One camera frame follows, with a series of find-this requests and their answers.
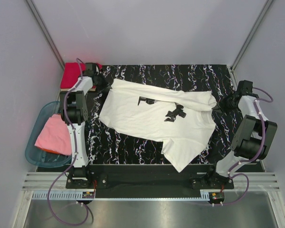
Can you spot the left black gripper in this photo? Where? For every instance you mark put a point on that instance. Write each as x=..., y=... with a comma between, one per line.
x=105, y=85

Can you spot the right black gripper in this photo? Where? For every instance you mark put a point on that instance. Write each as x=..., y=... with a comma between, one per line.
x=220, y=107

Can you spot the white t shirt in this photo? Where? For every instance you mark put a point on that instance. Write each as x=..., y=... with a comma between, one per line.
x=182, y=121

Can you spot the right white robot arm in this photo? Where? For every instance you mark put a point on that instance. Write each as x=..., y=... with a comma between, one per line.
x=255, y=134

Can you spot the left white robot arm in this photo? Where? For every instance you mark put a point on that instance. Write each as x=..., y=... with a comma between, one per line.
x=75, y=115

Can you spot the folded beige t shirt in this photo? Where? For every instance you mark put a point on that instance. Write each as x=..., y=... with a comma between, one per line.
x=93, y=89

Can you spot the folded red t shirt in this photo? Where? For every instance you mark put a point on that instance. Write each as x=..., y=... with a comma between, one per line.
x=72, y=72

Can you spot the black marble pattern mat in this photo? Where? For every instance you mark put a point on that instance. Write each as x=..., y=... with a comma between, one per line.
x=105, y=146

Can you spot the pink t shirt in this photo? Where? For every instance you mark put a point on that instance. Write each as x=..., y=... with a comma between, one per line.
x=55, y=136

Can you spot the orange garment in basket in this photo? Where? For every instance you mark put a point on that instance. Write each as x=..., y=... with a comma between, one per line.
x=49, y=151

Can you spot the teal plastic basket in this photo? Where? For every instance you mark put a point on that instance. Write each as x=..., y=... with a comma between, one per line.
x=36, y=156

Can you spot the grey slotted cable duct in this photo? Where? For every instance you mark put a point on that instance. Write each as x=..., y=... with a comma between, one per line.
x=85, y=195

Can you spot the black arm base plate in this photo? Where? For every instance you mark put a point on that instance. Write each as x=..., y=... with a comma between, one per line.
x=154, y=179

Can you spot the left aluminium frame post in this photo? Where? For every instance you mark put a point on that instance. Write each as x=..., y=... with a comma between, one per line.
x=38, y=18

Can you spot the aluminium frame post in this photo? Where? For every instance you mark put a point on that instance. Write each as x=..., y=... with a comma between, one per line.
x=38, y=18
x=264, y=11

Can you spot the right aluminium frame post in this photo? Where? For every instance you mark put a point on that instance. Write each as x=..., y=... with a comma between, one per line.
x=264, y=11

